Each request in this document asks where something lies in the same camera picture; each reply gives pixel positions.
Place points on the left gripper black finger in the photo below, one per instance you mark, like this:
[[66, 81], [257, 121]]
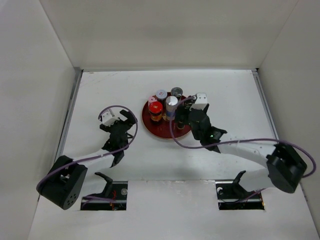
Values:
[[125, 124], [128, 115]]

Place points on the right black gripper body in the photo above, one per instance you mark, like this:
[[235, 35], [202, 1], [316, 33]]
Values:
[[183, 110]]

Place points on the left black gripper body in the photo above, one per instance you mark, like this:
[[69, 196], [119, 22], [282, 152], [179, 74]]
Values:
[[107, 129]]

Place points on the red cap sauce jar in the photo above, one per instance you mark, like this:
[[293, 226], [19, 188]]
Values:
[[156, 112]]

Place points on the pink cap spice bottle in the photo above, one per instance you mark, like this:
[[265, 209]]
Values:
[[151, 99]]

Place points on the tall blue label salt bottle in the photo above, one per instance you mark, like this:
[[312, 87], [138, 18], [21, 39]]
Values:
[[170, 107]]

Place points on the clear dome cap bottle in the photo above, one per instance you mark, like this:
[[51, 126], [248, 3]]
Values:
[[177, 92]]

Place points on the dark jar white lid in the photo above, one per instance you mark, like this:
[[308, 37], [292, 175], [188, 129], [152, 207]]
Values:
[[161, 95]]

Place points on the small black cap spice bottle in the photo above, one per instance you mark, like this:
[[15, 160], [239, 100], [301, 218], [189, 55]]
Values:
[[180, 124]]

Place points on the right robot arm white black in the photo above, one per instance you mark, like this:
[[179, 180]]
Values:
[[282, 166]]

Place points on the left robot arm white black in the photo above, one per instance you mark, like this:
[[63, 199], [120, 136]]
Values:
[[63, 183]]

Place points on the red round tray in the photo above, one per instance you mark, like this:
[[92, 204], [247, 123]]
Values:
[[161, 129]]

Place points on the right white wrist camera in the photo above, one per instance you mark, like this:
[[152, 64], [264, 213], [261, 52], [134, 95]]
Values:
[[199, 101]]

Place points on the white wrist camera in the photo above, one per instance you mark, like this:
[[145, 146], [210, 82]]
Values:
[[199, 101], [107, 117]]

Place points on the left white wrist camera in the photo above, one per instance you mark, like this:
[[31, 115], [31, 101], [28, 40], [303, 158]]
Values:
[[107, 117]]

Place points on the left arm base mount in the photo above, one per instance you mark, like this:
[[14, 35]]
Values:
[[113, 197]]

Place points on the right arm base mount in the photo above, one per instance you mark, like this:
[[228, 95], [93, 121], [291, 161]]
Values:
[[231, 196]]

